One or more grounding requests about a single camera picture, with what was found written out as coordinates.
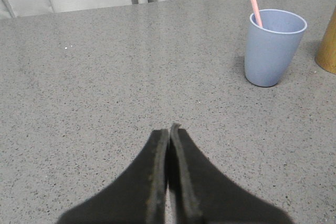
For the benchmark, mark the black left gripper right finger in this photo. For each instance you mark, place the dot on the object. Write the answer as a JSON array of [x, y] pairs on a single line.
[[202, 194]]

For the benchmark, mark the bamboo cylindrical holder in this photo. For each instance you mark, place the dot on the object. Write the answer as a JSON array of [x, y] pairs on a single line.
[[325, 57]]

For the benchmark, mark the blue plastic cup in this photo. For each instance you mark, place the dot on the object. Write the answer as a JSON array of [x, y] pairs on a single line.
[[271, 47]]

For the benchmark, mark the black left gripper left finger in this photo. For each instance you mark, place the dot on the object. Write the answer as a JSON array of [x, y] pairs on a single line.
[[136, 196]]

